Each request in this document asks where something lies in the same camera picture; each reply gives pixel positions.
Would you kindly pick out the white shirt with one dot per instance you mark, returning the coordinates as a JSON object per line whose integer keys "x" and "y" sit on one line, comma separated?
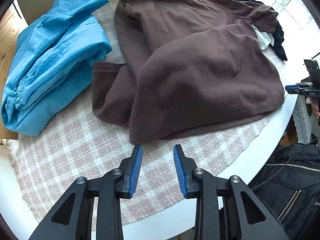
{"x": 263, "y": 38}

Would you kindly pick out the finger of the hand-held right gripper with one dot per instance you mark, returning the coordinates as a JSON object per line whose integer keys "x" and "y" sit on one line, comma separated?
{"x": 292, "y": 88}

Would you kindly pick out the white lace cloth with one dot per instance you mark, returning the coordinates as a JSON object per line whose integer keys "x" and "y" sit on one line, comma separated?
{"x": 301, "y": 120}

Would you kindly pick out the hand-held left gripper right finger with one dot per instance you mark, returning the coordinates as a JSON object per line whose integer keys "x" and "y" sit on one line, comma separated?
{"x": 180, "y": 172}

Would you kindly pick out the person's right hand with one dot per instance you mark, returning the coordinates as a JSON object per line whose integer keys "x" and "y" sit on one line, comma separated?
{"x": 316, "y": 110}

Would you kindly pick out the blue folded garment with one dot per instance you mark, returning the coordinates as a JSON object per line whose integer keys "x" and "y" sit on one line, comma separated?
{"x": 50, "y": 67}

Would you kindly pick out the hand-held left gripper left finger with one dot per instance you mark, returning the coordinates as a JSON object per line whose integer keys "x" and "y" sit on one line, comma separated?
{"x": 135, "y": 172}

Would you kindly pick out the pine plank board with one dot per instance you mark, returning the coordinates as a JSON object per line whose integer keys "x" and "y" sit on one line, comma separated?
{"x": 7, "y": 37}

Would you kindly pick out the black zipped jacket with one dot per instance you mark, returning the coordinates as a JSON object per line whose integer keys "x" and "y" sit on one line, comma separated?
{"x": 295, "y": 192}

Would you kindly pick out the brown fleece garment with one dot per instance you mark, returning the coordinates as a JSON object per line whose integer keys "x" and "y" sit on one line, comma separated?
{"x": 200, "y": 80}

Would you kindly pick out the pink checked blanket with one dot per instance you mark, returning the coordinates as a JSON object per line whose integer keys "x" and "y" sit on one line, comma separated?
{"x": 75, "y": 155}

